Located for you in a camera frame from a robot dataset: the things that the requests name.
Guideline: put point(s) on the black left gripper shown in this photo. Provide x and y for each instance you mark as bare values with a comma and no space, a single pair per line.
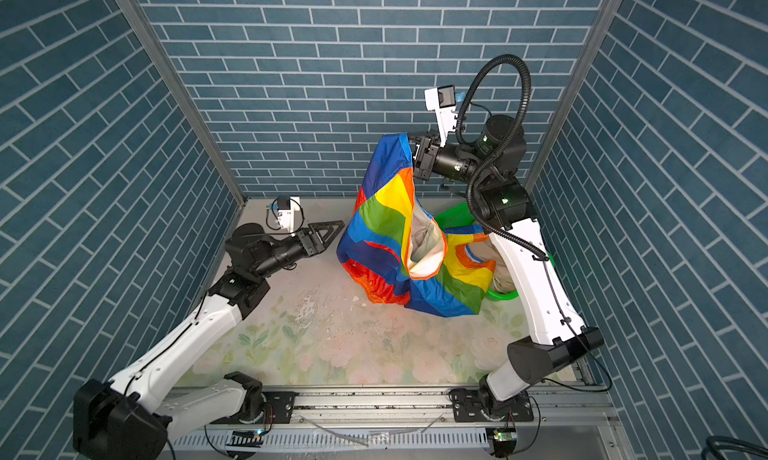
308,239

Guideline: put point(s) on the beige shorts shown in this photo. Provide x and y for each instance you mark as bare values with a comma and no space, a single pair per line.
503,282

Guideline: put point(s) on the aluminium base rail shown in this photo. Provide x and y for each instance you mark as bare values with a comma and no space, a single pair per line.
566,423

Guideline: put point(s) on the aluminium left corner post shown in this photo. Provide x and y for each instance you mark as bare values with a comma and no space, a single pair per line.
149,40

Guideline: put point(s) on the green plastic basket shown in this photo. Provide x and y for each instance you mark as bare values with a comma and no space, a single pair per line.
462,217

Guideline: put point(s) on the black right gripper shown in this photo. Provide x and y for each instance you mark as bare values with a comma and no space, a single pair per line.
420,163

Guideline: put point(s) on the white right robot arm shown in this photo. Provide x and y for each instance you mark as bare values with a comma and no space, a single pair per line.
558,336

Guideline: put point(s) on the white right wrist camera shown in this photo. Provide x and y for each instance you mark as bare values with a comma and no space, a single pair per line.
442,101

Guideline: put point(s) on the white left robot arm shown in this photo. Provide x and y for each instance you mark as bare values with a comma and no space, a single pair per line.
129,417

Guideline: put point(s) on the white vented cable tray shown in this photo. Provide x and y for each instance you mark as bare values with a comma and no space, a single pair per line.
316,440

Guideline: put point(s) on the aluminium corner post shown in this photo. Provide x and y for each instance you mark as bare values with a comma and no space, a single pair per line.
149,40
590,49

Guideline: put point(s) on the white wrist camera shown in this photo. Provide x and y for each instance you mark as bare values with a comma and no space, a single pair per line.
284,215
442,101

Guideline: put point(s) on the aluminium right corner post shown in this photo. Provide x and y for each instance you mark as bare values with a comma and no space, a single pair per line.
590,49

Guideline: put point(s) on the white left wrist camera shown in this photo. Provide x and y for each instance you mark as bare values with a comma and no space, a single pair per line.
284,215

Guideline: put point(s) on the rainbow striped shorts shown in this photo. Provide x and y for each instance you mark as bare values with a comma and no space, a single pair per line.
396,251

